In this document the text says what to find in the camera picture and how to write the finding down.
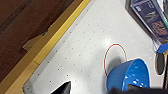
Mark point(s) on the blue plastic bowl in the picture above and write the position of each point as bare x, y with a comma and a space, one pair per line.
133, 75

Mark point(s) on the yellow wooden gaming table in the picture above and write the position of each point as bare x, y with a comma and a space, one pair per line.
83, 40

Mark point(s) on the dark container with label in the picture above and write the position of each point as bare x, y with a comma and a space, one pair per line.
150, 16

